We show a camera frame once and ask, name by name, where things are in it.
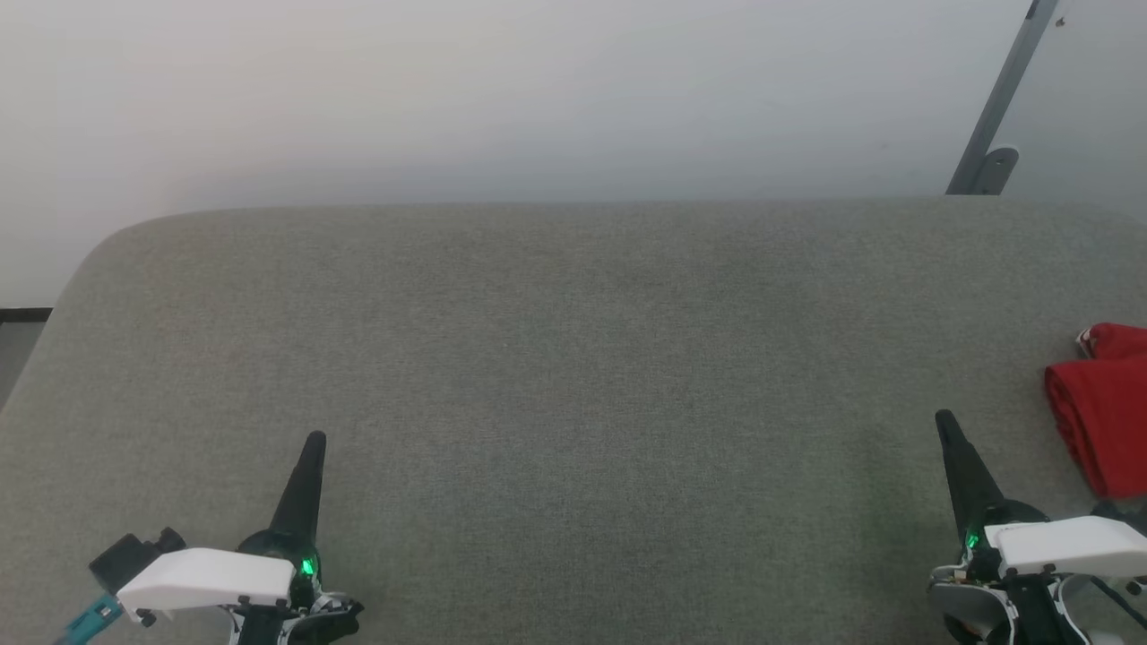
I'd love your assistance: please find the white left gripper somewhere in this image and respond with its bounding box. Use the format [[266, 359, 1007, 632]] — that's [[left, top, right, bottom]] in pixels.
[[116, 431, 365, 645]]

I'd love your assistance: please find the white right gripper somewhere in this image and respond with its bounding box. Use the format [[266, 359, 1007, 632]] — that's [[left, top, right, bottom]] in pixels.
[[934, 409, 1147, 584]]

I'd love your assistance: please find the red and white basketball jersey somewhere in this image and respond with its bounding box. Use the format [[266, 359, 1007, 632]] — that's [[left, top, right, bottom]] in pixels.
[[1043, 322, 1147, 501]]

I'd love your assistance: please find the grey fabric sofa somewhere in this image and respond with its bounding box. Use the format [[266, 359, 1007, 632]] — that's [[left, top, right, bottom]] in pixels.
[[0, 196, 1147, 645]]

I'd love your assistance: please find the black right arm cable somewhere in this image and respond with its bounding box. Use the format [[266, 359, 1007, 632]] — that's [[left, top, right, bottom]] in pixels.
[[1057, 575, 1147, 645]]

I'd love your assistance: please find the teal left camera connector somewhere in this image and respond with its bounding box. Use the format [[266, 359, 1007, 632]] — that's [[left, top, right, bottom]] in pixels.
[[56, 595, 124, 645]]

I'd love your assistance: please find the grey metal post with bracket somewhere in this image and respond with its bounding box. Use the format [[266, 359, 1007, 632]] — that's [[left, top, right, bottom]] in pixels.
[[944, 0, 1064, 197]]

